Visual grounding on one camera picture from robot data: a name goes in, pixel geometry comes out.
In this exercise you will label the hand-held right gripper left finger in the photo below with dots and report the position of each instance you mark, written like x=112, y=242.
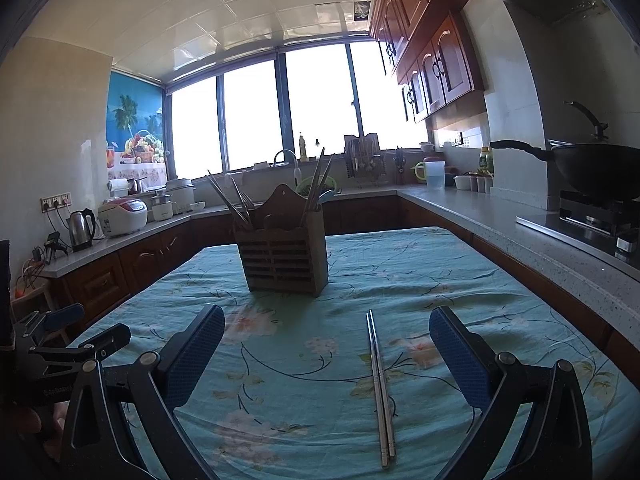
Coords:
x=197, y=355

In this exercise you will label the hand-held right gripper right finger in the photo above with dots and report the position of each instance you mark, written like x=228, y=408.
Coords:
x=460, y=355

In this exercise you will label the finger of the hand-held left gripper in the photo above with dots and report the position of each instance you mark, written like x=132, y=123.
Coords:
x=65, y=316
x=100, y=339

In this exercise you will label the metal chopstick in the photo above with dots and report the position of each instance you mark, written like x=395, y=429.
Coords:
x=225, y=195
x=393, y=445
x=384, y=450
x=240, y=195

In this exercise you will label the wooden utensil holder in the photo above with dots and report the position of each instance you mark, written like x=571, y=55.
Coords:
x=280, y=265

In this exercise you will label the black phone stand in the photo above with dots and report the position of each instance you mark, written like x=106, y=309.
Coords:
x=55, y=245

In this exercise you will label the steel electric kettle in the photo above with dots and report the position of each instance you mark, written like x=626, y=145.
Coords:
x=81, y=230

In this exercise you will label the wooden base cabinets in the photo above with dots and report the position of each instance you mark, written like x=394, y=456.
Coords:
x=150, y=260

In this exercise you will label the white red rice cooker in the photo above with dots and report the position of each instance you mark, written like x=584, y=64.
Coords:
x=122, y=220

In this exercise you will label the teal floral tablecloth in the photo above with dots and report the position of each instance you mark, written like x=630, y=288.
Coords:
x=320, y=350

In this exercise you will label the paper towel roll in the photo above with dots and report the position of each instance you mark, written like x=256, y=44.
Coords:
x=119, y=189

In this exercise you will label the small white cooker pot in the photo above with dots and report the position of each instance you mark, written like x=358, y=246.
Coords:
x=162, y=207

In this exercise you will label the small white bowl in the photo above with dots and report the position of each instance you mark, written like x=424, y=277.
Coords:
x=197, y=206

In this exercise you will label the white steamer pot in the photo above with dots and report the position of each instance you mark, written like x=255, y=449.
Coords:
x=181, y=195

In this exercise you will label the black gas stove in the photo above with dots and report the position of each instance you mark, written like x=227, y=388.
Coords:
x=590, y=225

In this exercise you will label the green label bottle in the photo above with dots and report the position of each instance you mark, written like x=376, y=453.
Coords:
x=485, y=160

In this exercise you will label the green colander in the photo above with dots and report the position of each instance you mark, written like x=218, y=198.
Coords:
x=325, y=191

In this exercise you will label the wooden chopstick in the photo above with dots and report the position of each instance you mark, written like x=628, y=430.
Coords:
x=316, y=175
x=324, y=175

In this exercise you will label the curved sink faucet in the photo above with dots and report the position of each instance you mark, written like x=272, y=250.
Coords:
x=287, y=157

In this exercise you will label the dish rack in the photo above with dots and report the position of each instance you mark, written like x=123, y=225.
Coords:
x=364, y=160

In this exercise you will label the yellow bottle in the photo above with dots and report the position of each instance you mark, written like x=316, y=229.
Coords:
x=303, y=150

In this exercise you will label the black wok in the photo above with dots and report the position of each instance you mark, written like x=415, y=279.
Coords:
x=600, y=170

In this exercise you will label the kitchen window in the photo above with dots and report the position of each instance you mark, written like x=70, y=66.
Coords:
x=310, y=105

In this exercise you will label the wall outlet strip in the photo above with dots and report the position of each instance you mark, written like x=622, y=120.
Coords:
x=56, y=201

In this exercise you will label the beach fruit wall poster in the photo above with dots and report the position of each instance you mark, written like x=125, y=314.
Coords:
x=135, y=120

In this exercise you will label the wooden wall cabinet row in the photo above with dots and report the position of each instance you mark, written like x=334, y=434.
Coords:
x=440, y=75
x=405, y=0

